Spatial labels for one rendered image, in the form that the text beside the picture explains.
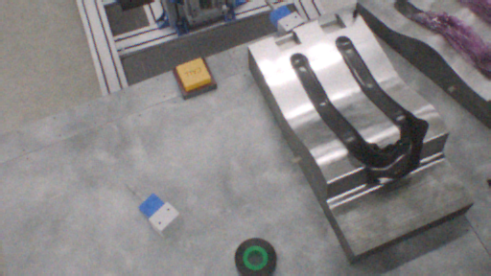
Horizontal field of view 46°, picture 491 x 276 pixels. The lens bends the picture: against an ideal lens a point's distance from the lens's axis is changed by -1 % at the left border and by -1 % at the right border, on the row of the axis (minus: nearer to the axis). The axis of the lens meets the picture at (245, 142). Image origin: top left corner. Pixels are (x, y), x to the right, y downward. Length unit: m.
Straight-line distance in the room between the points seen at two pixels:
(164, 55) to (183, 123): 0.86
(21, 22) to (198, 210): 1.64
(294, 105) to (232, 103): 0.17
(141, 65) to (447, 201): 1.28
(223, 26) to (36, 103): 0.79
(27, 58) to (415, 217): 1.80
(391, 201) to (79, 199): 0.63
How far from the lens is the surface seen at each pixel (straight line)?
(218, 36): 2.16
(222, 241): 1.18
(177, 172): 1.24
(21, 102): 2.44
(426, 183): 1.20
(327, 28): 1.35
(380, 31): 1.41
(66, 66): 2.46
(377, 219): 1.15
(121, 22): 2.26
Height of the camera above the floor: 1.93
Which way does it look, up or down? 63 degrees down
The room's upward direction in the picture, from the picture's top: 4 degrees counter-clockwise
